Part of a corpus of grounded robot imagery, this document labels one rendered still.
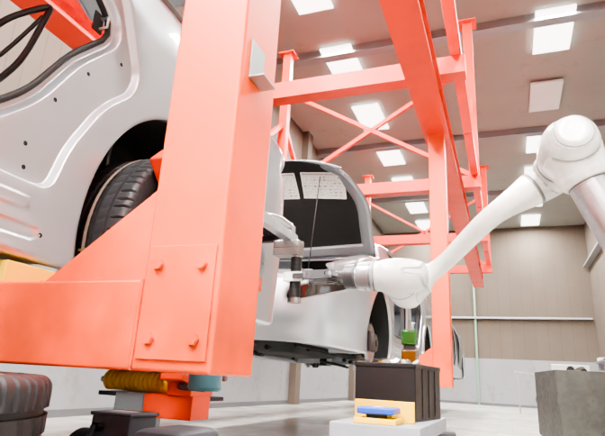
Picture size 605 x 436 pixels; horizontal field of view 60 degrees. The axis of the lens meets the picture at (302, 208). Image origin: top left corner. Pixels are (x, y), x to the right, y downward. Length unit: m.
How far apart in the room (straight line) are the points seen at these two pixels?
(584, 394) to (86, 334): 4.84
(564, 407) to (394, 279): 4.00
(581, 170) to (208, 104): 0.92
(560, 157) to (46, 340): 1.23
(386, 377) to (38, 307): 0.73
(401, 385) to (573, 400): 4.31
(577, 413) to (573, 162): 4.15
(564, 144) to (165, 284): 1.00
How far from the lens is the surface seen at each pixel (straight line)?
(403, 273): 1.55
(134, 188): 1.49
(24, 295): 1.20
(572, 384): 5.45
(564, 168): 1.47
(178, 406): 1.58
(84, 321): 1.08
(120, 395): 1.70
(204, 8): 1.22
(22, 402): 0.90
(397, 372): 1.19
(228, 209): 0.96
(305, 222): 5.16
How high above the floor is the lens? 0.52
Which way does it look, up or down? 18 degrees up
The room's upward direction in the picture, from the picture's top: 3 degrees clockwise
